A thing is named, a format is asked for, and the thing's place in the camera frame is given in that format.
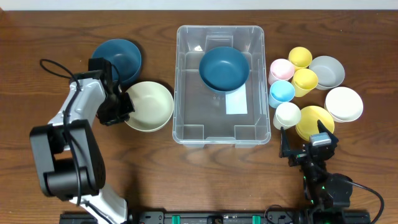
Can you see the white plastic cup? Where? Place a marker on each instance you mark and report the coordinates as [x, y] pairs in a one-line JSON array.
[[286, 115]]

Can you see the light blue cup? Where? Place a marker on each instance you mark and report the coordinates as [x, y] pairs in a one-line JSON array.
[[281, 91]]

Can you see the dark blue bowl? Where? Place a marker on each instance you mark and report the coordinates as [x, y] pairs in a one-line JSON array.
[[125, 56], [224, 69]]

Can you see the cream large bowl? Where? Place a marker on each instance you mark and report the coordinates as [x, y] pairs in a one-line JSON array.
[[153, 104]]

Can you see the clear plastic storage bin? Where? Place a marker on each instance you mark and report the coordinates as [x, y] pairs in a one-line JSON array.
[[200, 113]]

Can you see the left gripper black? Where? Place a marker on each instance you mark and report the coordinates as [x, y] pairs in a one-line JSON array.
[[128, 107]]

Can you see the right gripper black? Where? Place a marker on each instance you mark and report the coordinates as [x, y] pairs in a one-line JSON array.
[[298, 156]]

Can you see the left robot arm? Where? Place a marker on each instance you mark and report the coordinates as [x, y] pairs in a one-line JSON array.
[[67, 157]]

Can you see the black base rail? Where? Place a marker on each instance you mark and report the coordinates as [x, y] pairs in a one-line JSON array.
[[271, 216]]

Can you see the yellow small bowl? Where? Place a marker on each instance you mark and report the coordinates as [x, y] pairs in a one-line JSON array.
[[307, 126]]

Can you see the white label in bin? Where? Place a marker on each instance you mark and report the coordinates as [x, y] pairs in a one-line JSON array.
[[236, 102]]

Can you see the grey small bowl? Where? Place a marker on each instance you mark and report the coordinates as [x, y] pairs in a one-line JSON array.
[[330, 72]]

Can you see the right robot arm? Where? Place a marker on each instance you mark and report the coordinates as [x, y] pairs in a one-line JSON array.
[[328, 193]]

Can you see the white small bowl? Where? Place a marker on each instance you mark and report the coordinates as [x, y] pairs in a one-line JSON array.
[[344, 104]]

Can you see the yellow cup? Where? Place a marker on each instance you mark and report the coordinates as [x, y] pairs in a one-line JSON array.
[[304, 81], [300, 57]]

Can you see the pink plastic cup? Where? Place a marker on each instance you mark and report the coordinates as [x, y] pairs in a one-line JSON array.
[[281, 69]]

